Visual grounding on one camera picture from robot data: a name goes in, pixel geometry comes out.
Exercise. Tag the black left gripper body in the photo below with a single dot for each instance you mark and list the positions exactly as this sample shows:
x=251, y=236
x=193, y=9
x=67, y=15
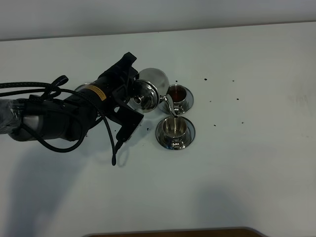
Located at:
x=111, y=93

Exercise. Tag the stainless steel teapot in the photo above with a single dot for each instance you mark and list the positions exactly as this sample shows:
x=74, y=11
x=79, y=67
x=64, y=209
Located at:
x=149, y=90

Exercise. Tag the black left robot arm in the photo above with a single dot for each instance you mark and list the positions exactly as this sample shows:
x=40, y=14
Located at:
x=42, y=111

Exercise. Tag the round steel teapot saucer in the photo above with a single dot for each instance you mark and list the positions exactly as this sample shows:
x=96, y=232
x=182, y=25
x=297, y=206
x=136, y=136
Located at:
x=81, y=86

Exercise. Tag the far stainless steel teacup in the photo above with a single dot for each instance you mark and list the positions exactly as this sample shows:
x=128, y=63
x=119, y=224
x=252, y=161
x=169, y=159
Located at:
x=178, y=94

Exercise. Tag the stainless steel teacup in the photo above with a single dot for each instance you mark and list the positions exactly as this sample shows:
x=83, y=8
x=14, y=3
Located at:
x=173, y=132
x=178, y=94

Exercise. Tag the near stainless steel saucer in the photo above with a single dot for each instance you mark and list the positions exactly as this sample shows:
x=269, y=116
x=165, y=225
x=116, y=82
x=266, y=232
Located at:
x=191, y=132

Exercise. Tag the stainless steel saucer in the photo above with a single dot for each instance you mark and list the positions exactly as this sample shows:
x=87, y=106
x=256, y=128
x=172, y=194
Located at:
x=189, y=101
x=191, y=132

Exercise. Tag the near stainless steel teacup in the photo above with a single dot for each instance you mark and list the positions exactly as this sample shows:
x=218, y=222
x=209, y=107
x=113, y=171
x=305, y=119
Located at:
x=173, y=132

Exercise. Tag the far stainless steel saucer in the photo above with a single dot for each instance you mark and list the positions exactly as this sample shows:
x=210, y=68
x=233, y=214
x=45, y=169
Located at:
x=189, y=101

